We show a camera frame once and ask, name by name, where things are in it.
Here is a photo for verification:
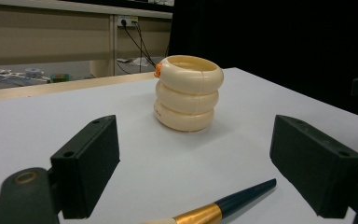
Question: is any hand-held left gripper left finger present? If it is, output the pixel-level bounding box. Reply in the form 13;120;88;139
49;114;121;220

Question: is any white paper scrap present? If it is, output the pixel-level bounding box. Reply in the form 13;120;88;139
130;57;152;67

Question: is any cream ringed pen holder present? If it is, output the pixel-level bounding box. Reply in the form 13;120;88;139
153;54;225;133

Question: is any wall power socket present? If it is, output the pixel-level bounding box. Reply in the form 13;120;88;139
117;15;139;28

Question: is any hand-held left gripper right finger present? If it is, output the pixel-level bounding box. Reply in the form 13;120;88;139
268;114;358;219

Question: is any dark blue and gold pen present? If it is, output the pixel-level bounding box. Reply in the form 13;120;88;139
139;177;278;224

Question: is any green and orange small object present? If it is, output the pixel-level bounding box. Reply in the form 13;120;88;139
49;73;71;84

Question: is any black cable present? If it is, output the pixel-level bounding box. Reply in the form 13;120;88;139
132;21;154;73
121;20;157;68

